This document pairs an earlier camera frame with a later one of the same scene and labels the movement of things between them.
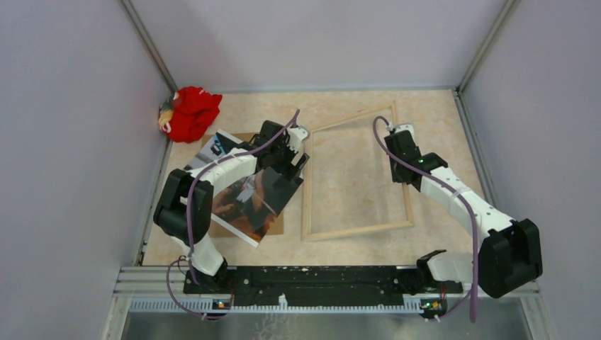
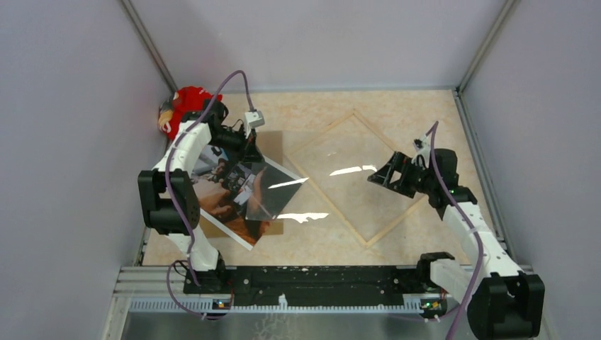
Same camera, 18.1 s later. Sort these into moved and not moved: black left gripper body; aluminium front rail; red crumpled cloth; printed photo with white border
Moved: black left gripper body
Not moved: aluminium front rail; printed photo with white border; red crumpled cloth
